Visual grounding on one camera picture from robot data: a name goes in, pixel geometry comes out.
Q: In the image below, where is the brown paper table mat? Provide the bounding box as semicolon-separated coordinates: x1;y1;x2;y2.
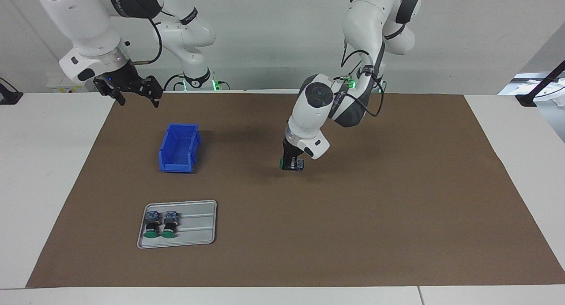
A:
26;92;565;289

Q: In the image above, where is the green push button switch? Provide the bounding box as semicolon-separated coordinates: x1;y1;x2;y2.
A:
161;211;179;239
280;158;305;172
143;210;162;239

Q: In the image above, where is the silver metal tray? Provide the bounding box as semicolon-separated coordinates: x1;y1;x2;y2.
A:
137;200;218;249

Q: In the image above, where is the blue plastic storage bin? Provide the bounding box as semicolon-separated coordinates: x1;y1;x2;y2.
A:
158;123;202;173

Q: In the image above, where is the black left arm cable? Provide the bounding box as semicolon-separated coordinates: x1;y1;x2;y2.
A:
341;36;389;118

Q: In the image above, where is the black slanted camera stand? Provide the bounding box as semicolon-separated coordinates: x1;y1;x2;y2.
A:
516;60;565;108

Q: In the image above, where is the white plastic background object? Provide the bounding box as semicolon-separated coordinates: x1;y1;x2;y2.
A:
499;72;565;107

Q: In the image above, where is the white wall box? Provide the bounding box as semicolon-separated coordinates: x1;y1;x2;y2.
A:
46;72;97;93

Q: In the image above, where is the black right arm base cable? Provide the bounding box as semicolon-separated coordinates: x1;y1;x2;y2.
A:
163;73;186;92

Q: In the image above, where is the black table clamp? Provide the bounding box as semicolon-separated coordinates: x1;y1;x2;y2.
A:
0;78;23;105

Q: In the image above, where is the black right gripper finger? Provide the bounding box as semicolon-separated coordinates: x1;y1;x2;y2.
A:
101;90;126;107
140;75;163;108

